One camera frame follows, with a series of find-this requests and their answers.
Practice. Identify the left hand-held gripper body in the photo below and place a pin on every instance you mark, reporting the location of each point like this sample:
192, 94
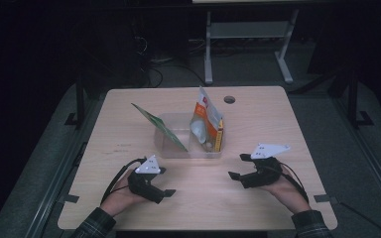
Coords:
144, 188

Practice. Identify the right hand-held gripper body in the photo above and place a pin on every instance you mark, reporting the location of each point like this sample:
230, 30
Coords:
266, 173

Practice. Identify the clear plastic container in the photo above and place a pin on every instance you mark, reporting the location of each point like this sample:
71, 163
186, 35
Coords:
178, 150

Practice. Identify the small pink box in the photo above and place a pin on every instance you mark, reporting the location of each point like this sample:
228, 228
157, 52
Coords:
219, 135

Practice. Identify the green and red snack packet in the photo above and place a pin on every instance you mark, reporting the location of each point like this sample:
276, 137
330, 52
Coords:
162, 127

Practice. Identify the orange and white food packet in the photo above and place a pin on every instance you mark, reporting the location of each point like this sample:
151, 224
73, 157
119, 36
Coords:
205, 115

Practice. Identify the person's left hand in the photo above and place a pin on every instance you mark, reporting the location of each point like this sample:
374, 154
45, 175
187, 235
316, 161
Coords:
119, 198

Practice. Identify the person's right hand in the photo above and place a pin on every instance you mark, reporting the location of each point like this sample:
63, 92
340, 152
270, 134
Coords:
292, 195

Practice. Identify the grey tape strip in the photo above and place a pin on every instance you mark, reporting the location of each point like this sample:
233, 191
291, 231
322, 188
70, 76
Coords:
71, 198
324, 198

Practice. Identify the black metal stand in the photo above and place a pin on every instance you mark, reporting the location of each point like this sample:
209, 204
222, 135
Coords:
354, 99
80, 102

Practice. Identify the grey metal rail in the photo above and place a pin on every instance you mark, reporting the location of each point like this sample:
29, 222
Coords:
373, 165
56, 185

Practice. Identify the grey metal table frame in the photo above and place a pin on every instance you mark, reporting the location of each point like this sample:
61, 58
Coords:
249, 29

